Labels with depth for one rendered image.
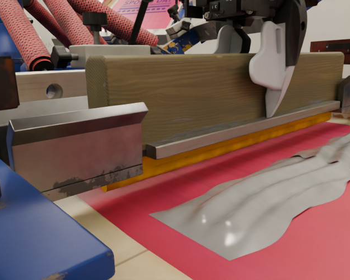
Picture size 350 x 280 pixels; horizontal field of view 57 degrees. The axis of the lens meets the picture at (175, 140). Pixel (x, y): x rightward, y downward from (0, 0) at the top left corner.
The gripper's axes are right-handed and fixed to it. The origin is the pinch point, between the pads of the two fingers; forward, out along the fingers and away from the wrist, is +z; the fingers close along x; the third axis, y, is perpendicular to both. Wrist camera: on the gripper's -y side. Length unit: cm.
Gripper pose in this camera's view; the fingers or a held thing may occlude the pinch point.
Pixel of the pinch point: (254, 101)
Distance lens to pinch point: 36.8
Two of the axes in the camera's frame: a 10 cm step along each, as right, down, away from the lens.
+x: 6.7, 1.8, -7.2
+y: -7.5, 1.9, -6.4
